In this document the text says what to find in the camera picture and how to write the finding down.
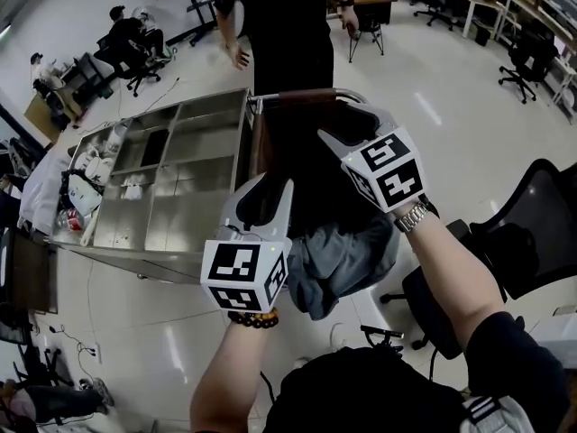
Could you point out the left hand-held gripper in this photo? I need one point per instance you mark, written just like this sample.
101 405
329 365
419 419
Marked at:
230 296

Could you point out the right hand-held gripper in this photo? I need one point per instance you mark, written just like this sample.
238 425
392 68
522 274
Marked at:
392 183

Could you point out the steel trolley cart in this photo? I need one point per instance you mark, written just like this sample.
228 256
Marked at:
198 214

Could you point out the grey cloth garment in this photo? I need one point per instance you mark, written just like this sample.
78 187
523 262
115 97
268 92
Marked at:
333 260

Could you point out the grey shoulder bag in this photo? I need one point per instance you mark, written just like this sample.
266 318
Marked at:
505 417

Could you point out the person's right forearm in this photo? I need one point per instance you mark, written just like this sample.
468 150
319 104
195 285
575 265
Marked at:
451 273

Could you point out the person's left forearm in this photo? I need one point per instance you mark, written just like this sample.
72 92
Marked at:
225 377

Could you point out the metal wristwatch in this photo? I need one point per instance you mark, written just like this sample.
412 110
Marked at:
412 218

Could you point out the black folding stool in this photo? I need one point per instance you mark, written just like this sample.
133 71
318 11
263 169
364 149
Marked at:
367 32

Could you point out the person's right shoe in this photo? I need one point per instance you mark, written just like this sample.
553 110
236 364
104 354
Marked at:
338 334

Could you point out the person's shoe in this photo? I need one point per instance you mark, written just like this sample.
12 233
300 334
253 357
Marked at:
301 362
338 334

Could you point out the person's left shoe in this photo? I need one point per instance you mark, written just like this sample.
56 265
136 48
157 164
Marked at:
301 362

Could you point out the white jug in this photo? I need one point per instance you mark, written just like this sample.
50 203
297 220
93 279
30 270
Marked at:
116 138

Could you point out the white cup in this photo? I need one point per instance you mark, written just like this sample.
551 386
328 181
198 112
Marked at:
97 169
83 158

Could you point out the white plastic bag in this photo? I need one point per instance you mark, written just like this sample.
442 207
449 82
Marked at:
83 196

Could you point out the plastic bottle red label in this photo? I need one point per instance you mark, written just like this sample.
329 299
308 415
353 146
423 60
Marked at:
72 221

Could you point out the person's black shirt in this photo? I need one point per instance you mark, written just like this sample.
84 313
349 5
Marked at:
360 390

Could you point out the black mesh office chair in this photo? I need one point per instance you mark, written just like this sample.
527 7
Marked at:
541 223

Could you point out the white frame workbench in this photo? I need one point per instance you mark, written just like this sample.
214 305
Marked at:
541 16

